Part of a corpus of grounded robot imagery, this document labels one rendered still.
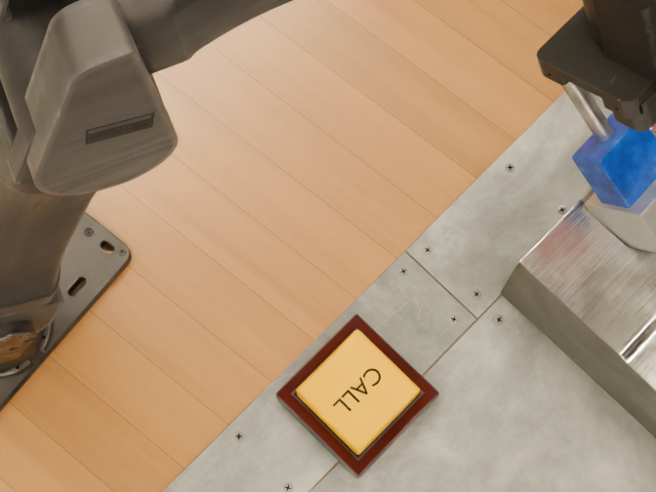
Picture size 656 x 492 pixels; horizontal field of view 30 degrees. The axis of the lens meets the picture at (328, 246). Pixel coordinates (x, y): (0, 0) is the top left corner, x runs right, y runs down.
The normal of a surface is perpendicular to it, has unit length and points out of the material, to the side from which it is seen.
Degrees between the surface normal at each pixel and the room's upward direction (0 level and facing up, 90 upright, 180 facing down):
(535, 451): 0
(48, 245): 91
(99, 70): 90
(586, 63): 30
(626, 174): 37
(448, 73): 0
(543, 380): 0
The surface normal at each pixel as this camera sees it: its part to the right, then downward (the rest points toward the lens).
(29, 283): 0.47, 0.81
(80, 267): 0.00, -0.25
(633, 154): 0.46, 0.16
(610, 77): -0.35, -0.56
